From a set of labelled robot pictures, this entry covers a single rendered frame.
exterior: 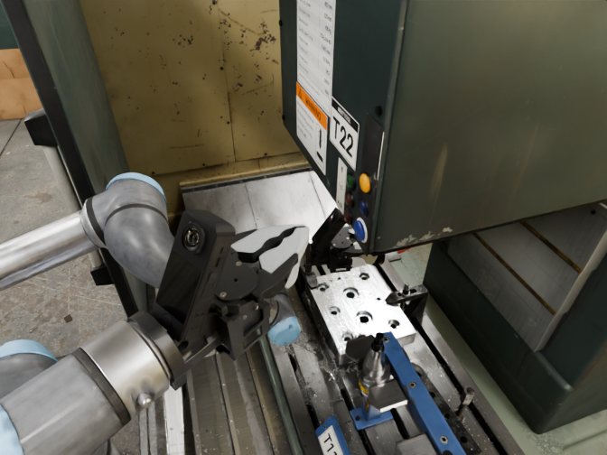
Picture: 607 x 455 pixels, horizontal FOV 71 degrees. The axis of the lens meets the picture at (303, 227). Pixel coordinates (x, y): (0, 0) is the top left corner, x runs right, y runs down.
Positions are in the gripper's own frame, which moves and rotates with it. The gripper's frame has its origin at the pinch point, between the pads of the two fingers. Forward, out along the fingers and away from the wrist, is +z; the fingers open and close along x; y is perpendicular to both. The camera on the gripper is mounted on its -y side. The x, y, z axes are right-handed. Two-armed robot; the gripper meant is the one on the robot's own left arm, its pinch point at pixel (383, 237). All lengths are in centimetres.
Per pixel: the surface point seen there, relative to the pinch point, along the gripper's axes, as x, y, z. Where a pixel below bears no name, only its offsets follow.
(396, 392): 37.9, 5.6, -7.4
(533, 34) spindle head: 33, -56, 1
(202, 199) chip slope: -87, 43, -56
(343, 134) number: 25, -42, -17
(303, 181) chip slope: -96, 43, -8
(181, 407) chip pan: 4, 60, -60
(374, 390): 37.1, 5.6, -11.3
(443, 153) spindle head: 34, -43, -7
